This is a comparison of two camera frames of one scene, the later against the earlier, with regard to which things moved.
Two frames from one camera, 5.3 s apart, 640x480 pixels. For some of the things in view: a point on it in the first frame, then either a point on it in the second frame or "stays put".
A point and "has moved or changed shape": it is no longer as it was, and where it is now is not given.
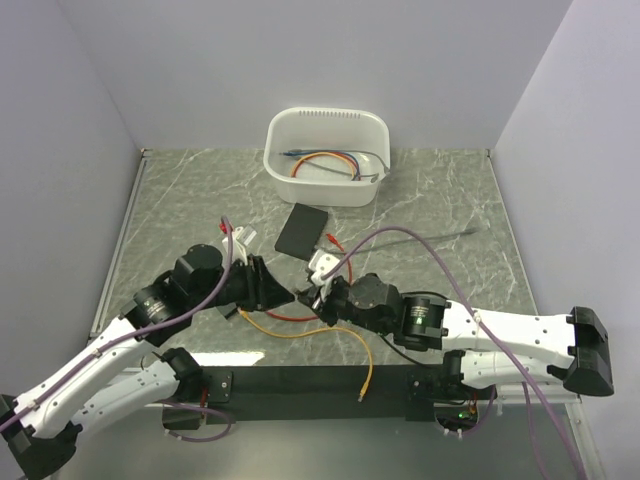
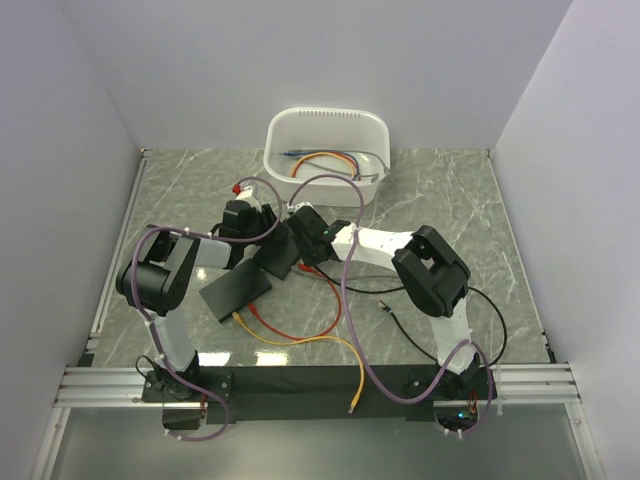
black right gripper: (324, 309) → (305, 259)
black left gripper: (263, 290) → (266, 216)
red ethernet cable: (336, 243) → (253, 311)
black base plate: (321, 393) stays put
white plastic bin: (327, 156) stays put
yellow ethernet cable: (364, 388) → (317, 338)
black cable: (405, 352) has moved or changed shape
